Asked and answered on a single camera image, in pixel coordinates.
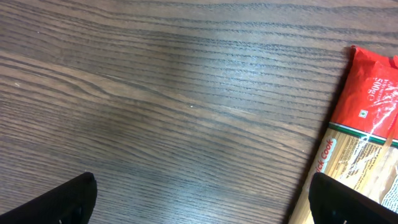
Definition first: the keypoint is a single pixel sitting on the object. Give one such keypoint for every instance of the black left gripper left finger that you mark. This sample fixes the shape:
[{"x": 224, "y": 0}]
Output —
[{"x": 72, "y": 202}]

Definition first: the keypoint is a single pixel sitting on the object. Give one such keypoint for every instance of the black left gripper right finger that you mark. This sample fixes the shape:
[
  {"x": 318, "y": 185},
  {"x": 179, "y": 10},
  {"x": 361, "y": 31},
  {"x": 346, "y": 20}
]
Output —
[{"x": 331, "y": 202}]

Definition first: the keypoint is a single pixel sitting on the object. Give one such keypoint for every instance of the spaghetti pack orange ends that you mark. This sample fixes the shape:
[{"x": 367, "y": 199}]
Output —
[{"x": 359, "y": 148}]

